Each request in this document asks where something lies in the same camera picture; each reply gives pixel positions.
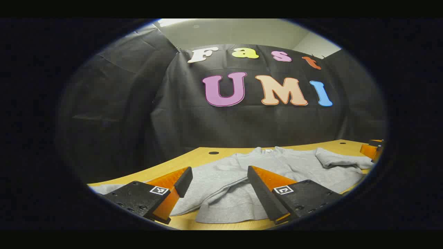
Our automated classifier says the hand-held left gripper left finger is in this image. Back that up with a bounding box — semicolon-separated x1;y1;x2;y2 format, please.
103;166;193;224

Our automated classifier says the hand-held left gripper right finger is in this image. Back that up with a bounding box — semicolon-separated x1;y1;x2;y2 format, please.
247;165;343;225

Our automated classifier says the grey sweatshirt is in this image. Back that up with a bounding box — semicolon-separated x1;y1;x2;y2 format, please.
91;146;375;224

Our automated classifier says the black backdrop cloth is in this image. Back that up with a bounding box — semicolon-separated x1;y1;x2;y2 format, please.
57;24;387;184

